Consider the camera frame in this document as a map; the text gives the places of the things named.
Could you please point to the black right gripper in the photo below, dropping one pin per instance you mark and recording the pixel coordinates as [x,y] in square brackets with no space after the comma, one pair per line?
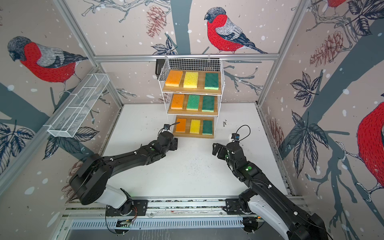
[222,150]

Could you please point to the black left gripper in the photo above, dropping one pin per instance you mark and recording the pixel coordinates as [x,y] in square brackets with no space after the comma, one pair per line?
[174,144]

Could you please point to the orange sponge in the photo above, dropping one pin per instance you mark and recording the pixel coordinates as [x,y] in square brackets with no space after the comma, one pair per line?
[181,126]
[174,78]
[177,102]

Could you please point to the yellow sponge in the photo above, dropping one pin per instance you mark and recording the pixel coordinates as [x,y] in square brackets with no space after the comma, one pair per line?
[195,126]
[191,80]

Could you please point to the dark green sponge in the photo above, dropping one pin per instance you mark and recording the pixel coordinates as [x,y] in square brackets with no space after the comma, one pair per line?
[207,127]
[208,104]

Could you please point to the light green sponge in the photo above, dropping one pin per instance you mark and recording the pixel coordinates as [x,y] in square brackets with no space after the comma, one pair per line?
[193,103]

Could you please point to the dark green sponge front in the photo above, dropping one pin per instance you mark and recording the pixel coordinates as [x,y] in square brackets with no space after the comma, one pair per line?
[208,104]

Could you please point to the dark green sponge carried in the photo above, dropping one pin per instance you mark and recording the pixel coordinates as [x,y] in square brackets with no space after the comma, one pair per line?
[211,81]

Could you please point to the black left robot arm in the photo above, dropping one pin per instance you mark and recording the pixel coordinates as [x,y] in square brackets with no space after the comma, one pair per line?
[90,182]

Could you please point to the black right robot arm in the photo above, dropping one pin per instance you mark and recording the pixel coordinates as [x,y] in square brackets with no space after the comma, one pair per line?
[268,202]

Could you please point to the middle wooden shelf board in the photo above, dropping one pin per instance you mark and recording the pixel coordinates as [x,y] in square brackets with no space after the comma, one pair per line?
[192,113]

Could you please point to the top wooden shelf board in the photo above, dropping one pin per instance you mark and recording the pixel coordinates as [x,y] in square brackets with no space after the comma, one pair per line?
[200,90]

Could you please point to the black box behind shelf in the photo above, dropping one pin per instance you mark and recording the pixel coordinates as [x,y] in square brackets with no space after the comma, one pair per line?
[159,66]

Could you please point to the perforated metal vent strip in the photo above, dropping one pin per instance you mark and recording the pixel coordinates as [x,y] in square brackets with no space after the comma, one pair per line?
[158,224]

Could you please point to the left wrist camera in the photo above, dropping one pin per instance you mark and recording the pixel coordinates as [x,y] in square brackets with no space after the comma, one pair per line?
[167,128]

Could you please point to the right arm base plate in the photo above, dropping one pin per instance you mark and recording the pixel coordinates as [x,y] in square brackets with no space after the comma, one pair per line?
[234,207]

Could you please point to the aluminium mounting rail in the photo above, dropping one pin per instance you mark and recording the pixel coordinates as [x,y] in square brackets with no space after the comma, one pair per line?
[165,207]

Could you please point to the white wire three-tier shelf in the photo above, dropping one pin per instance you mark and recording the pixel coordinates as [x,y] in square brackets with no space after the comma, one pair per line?
[189,65]

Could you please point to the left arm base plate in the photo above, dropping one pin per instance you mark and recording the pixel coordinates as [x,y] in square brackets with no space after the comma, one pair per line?
[138,207]

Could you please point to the white wire wall basket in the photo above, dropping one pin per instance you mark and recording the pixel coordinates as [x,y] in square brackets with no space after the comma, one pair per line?
[71,118]

